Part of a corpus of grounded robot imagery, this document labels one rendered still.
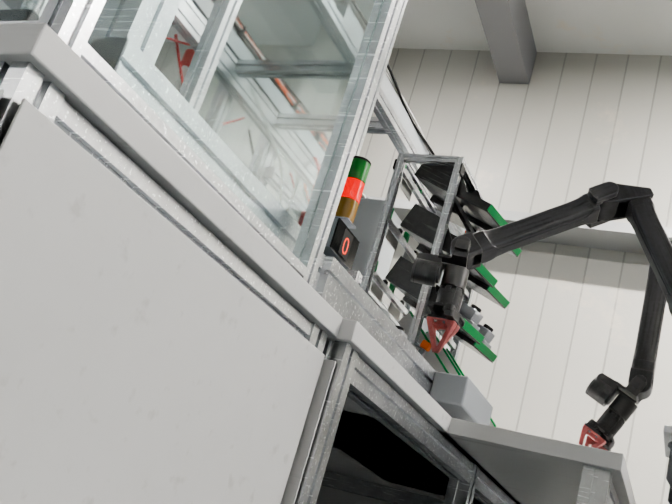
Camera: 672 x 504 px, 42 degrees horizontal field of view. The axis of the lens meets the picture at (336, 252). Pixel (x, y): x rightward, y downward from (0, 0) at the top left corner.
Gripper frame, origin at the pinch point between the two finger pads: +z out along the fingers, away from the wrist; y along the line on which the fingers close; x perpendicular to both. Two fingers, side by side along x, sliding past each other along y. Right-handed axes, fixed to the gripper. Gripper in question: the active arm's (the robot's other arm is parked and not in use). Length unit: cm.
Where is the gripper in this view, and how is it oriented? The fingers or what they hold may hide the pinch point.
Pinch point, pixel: (436, 349)
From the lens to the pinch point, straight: 196.6
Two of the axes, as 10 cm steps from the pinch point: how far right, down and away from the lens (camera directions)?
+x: 8.8, 1.1, -4.6
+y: -3.7, -4.3, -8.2
